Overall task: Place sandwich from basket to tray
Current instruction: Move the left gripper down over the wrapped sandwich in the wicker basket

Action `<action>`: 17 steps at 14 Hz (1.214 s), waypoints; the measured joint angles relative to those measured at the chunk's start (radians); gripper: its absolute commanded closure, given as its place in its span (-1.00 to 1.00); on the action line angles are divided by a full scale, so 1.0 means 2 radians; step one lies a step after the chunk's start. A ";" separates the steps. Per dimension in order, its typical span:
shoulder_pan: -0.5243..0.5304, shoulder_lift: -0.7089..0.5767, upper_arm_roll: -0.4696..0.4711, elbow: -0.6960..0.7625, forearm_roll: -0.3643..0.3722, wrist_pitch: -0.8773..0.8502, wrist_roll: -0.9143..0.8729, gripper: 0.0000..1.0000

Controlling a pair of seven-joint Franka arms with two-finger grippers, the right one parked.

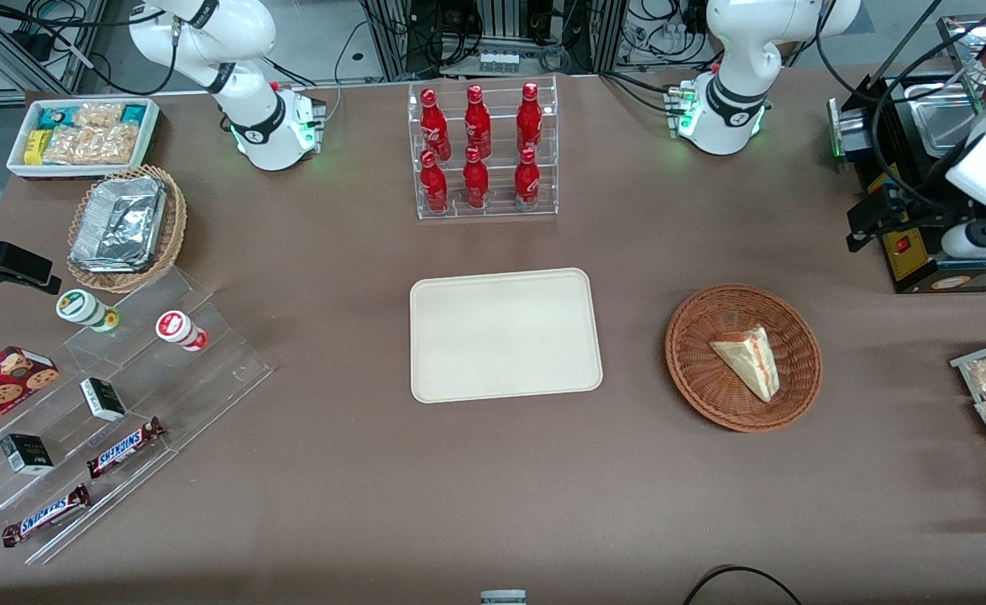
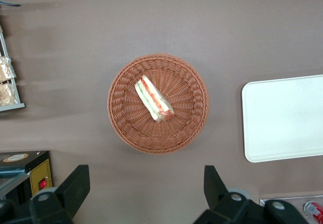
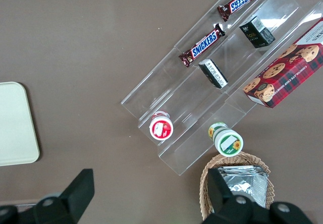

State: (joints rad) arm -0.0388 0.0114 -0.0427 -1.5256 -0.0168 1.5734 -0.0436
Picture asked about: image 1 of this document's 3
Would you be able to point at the small black carton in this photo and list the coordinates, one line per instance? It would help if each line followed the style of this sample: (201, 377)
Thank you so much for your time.
(103, 399)
(27, 454)

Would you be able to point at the clear acrylic bottle rack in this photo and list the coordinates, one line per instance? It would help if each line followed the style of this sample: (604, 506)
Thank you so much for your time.
(497, 210)

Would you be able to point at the red tartan cookie box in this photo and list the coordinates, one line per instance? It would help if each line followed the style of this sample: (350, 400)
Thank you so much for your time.
(2, 386)

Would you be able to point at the large clear cracker bag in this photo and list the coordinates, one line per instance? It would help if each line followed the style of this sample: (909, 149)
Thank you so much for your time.
(94, 144)

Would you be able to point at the triangular sandwich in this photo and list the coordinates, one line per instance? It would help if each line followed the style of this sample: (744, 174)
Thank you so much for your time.
(749, 357)

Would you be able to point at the white power strip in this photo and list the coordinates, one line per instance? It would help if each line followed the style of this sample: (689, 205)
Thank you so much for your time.
(498, 60)

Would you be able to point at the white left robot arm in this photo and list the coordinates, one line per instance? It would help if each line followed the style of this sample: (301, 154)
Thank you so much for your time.
(732, 84)

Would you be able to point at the black food warmer cabinet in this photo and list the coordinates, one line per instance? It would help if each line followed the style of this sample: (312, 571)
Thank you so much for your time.
(909, 256)

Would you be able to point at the red lid snack cup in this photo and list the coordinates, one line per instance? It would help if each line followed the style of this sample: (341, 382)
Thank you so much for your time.
(178, 328)

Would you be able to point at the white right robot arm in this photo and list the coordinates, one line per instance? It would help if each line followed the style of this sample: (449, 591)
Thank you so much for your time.
(245, 101)

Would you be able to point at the beige plastic serving tray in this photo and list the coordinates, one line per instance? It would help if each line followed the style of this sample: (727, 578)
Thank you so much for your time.
(506, 336)

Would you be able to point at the small clear cracker bag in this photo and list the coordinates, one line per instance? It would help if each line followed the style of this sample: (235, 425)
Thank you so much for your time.
(98, 113)

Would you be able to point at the red cola bottle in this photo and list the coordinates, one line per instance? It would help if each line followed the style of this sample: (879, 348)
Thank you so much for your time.
(527, 181)
(475, 181)
(434, 185)
(477, 122)
(434, 126)
(529, 118)

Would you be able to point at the stainless steel warmer pan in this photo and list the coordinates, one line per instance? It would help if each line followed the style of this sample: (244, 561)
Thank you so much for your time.
(942, 126)

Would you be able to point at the small grey device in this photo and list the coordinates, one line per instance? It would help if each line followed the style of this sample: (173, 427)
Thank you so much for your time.
(503, 597)

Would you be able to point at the teal snack packet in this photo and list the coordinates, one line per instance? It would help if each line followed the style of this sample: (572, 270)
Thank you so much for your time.
(133, 114)
(51, 117)

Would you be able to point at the brown round wicker basket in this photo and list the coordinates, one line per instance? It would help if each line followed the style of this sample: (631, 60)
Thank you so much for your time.
(711, 386)

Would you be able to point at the snickers chocolate bar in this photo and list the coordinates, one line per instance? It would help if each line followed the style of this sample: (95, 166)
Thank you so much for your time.
(123, 448)
(46, 515)

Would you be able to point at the light oval wicker basket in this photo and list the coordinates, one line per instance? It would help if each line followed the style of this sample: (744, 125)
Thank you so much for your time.
(175, 218)

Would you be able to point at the clear acrylic stepped stand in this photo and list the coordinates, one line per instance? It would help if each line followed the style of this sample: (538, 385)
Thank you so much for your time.
(207, 378)

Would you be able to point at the aluminium frame structure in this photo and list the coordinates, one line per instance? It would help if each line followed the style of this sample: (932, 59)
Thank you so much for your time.
(6, 50)

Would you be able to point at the stacked aluminium foil trays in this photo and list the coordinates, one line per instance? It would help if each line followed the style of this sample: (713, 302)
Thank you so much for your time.
(119, 223)

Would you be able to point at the white rectangular snack bin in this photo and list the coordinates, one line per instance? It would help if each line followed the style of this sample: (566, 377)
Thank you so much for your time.
(18, 164)

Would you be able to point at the yellow snack packet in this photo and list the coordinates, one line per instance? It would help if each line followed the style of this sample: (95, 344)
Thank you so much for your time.
(35, 147)

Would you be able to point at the black camera clamp mount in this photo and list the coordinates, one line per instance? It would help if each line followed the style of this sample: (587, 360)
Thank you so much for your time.
(14, 262)

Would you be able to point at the green lid snack cup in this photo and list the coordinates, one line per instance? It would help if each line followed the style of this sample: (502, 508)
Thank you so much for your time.
(81, 307)

